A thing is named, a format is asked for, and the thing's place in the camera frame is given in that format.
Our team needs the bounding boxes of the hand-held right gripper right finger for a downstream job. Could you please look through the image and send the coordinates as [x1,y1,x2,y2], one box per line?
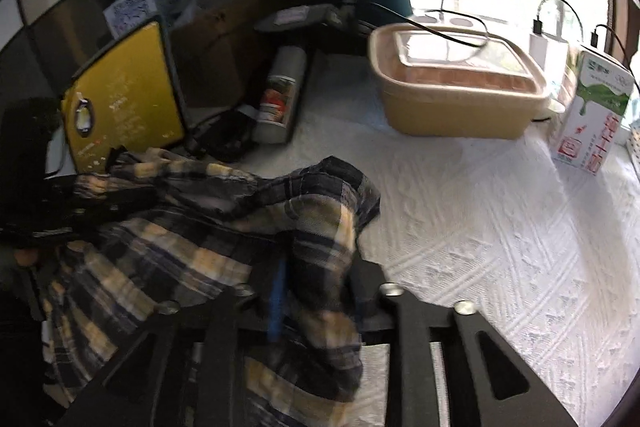
[347,259,578,427]

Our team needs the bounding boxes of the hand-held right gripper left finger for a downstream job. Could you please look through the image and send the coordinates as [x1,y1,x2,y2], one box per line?
[60,257,291,427]

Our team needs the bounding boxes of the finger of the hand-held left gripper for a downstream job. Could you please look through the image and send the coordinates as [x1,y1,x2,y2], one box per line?
[65,189,157,228]

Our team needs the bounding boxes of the blue plaid shirt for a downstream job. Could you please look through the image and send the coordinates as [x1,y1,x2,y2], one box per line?
[42,147,382,427]

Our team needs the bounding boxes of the person's left hand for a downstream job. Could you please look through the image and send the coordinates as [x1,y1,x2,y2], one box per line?
[12,244,43,269]

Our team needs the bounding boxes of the white textured blanket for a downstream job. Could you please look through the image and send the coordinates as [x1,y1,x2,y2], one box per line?
[280,52,640,427]

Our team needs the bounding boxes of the tablet with yellow screen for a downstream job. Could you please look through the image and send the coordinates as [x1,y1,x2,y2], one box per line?
[60,19,188,178]

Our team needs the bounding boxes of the white printed card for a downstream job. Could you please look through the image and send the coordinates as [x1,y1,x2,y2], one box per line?
[102,0,156,38]

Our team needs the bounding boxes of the brown cardboard box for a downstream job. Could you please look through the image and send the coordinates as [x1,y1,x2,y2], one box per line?
[170,0,301,120]

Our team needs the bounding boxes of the spray can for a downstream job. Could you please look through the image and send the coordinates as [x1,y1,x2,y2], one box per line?
[251,46,307,145]

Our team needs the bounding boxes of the beige lidded container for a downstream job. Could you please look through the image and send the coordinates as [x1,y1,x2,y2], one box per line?
[367,23,550,140]

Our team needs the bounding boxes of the black device with white label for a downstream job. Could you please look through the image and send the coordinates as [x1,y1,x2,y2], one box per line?
[255,2,363,35]

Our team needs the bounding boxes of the green and white milk carton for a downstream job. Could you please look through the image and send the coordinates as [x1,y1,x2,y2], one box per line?
[550,44,636,176]

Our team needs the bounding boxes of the white charger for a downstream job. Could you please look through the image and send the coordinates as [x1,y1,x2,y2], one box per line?
[530,32,568,80]

